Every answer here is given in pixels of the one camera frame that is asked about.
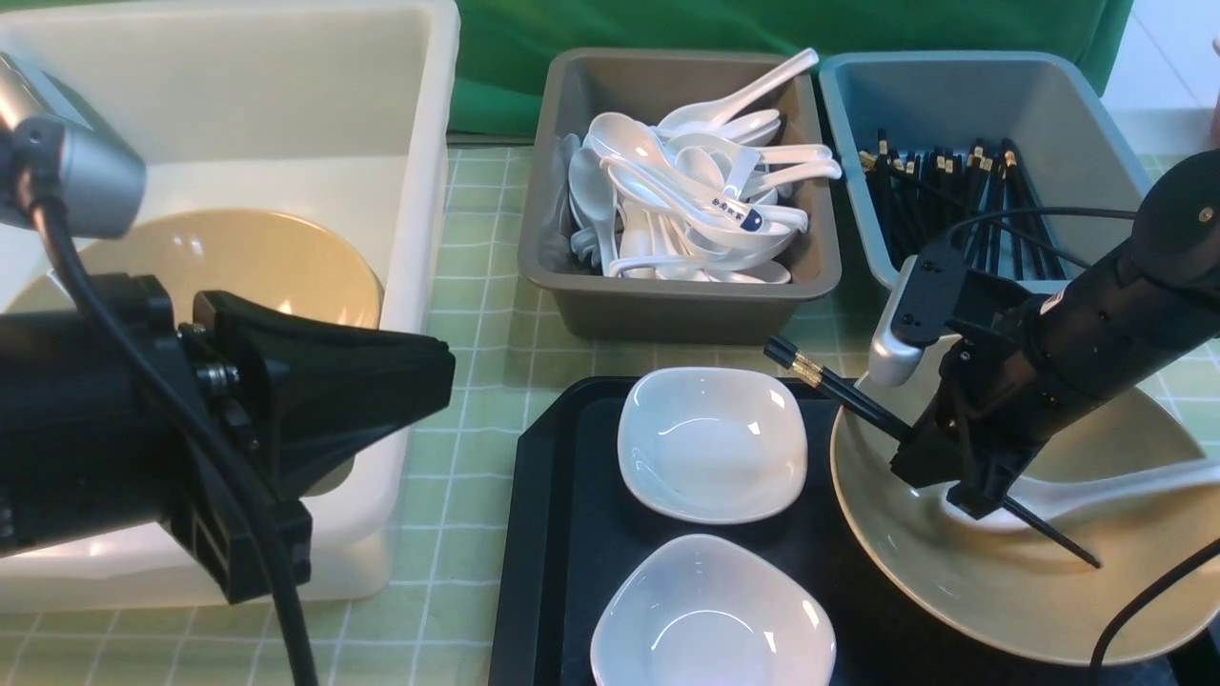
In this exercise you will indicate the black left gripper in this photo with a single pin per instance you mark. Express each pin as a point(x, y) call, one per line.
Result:
point(212, 434)

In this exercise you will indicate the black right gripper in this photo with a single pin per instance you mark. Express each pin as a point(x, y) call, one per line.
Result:
point(1003, 393)

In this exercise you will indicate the white soup spoon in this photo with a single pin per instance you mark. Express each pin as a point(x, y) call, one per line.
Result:
point(1050, 500)

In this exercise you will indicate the tan noodle bowl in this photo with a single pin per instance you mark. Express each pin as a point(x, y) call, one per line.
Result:
point(1019, 592)

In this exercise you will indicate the black chopstick gold band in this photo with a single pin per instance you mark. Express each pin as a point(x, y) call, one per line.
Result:
point(1032, 520)

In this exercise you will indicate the white sauce dish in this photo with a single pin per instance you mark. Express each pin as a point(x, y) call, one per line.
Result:
point(704, 611)
point(712, 446)

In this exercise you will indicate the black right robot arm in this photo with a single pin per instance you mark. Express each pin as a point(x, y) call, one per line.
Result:
point(1173, 247)

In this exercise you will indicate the top tan stacked bowl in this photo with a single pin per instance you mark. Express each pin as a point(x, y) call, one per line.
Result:
point(277, 261)

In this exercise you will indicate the green checked tablecloth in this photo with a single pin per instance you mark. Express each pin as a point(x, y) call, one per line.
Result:
point(433, 624)

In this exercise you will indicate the black serving tray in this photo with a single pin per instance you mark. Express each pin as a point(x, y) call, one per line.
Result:
point(575, 534)

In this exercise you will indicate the bundle of black chopsticks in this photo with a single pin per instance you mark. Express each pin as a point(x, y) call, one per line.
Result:
point(918, 195)

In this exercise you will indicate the large white plastic tub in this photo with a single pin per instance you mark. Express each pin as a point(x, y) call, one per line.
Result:
point(332, 111)

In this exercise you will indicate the blue plastic chopstick bin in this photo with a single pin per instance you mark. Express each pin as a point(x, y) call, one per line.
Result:
point(1070, 149)

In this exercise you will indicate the white spoon with blue print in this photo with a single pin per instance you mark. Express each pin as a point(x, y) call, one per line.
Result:
point(680, 193)

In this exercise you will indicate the pile of white spoons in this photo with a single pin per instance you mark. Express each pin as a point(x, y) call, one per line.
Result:
point(621, 237)

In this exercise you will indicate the green backdrop cloth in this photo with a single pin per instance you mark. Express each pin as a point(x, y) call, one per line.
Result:
point(506, 46)

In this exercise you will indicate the white spoon sticking up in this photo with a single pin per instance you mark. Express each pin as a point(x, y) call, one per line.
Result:
point(712, 115)

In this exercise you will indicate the grey plastic spoon bin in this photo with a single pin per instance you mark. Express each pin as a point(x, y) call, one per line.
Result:
point(648, 84)

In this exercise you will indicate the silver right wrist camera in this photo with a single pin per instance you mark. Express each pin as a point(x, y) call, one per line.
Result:
point(916, 314)

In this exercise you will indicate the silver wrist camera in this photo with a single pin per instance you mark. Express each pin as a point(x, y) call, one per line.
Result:
point(50, 130)
point(916, 314)

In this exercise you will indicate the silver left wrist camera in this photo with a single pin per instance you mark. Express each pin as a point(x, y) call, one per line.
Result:
point(50, 130)

